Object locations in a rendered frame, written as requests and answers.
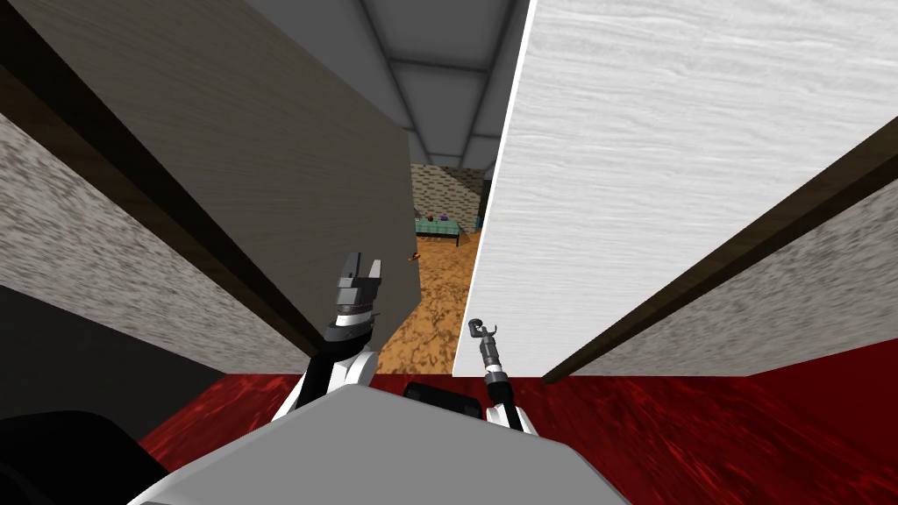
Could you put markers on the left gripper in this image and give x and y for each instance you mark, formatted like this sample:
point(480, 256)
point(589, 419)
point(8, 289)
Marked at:
point(358, 284)

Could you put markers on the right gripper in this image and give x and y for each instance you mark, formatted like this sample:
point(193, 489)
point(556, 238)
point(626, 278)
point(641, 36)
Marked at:
point(486, 344)

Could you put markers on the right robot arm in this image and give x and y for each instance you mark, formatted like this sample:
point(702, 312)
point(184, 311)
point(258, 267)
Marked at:
point(499, 389)

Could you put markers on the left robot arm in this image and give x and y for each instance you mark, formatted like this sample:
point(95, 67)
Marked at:
point(335, 365)

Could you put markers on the green table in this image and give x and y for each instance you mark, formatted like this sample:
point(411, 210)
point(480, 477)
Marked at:
point(436, 227)

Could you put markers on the grey-brown wooden door leaf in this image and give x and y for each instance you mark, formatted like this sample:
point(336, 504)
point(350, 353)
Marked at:
point(266, 154)

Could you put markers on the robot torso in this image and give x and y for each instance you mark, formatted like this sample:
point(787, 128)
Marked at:
point(365, 456)

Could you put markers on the white wooden door leaf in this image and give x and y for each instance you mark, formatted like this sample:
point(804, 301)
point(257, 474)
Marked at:
point(631, 175)

